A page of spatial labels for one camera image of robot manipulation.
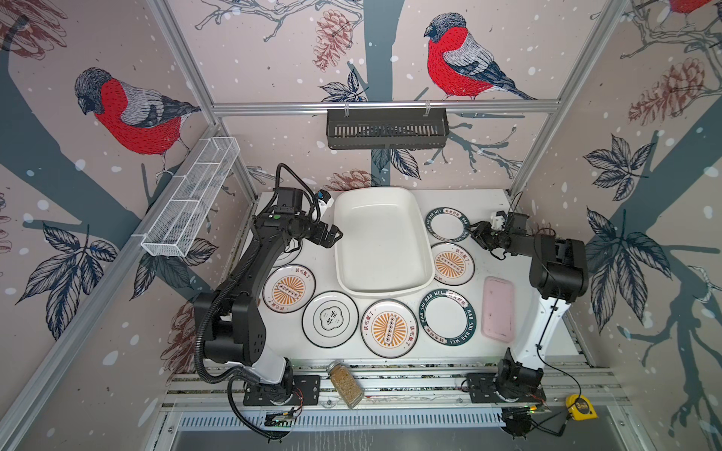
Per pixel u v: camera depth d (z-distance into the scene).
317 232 0.75
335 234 0.76
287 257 1.01
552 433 0.68
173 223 0.73
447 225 1.11
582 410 0.68
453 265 0.98
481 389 0.73
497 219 1.00
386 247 1.04
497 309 0.86
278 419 0.71
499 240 0.84
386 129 1.04
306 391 0.73
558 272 0.57
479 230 0.96
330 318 0.86
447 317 0.86
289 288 0.93
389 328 0.84
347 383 0.71
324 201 0.76
